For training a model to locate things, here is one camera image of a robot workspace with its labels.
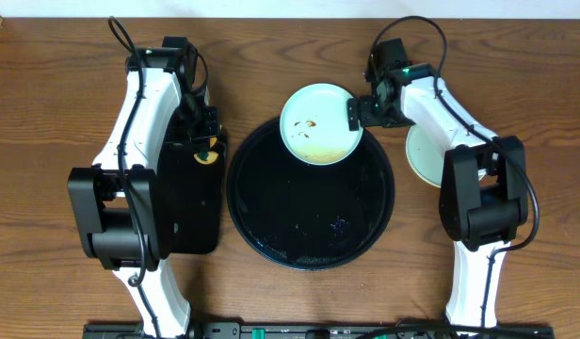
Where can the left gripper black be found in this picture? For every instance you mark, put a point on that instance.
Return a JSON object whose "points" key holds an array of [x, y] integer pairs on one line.
{"points": [[210, 121]]}

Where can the mint green plate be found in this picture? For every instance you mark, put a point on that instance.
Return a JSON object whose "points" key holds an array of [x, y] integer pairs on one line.
{"points": [[314, 125], [425, 149]]}

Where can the yellow green sponge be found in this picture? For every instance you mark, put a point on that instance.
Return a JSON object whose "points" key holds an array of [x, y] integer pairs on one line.
{"points": [[206, 154]]}

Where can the black rectangular water tray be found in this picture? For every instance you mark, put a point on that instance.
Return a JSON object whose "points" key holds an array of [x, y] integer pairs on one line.
{"points": [[194, 194]]}

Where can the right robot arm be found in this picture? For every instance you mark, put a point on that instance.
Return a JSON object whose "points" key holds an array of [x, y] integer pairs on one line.
{"points": [[483, 198]]}

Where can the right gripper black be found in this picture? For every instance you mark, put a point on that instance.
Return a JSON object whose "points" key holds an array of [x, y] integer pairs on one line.
{"points": [[370, 118]]}

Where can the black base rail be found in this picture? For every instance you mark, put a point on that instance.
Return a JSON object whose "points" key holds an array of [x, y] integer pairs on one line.
{"points": [[231, 330]]}

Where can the round black tray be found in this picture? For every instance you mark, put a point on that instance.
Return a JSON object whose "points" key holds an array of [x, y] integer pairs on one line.
{"points": [[304, 216]]}

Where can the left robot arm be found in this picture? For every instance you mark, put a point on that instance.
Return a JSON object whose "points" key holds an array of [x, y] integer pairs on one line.
{"points": [[154, 189]]}

